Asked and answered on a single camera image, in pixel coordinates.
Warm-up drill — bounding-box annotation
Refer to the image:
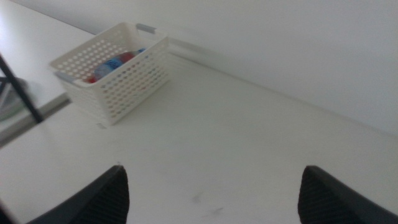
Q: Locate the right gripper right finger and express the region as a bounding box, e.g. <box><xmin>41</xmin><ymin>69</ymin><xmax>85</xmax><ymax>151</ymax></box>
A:
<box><xmin>297</xmin><ymin>165</ymin><xmax>398</xmax><ymax>224</ymax></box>

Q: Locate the clear water bottle blue cap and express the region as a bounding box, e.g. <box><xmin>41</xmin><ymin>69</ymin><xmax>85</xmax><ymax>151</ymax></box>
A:
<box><xmin>93</xmin><ymin>47</ymin><xmax>147</xmax><ymax>81</ymax></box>

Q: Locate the thin black rod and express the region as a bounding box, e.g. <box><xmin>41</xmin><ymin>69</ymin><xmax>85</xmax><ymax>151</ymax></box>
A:
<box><xmin>0</xmin><ymin>53</ymin><xmax>45</xmax><ymax>124</ymax></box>

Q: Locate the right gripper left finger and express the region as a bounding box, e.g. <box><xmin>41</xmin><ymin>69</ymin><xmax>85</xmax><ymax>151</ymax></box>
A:
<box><xmin>26</xmin><ymin>164</ymin><xmax>131</xmax><ymax>224</ymax></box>

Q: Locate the white perforated plastic basket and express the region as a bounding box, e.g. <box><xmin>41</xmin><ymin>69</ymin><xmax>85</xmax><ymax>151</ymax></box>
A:
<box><xmin>49</xmin><ymin>21</ymin><xmax>170</xmax><ymax>127</ymax></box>

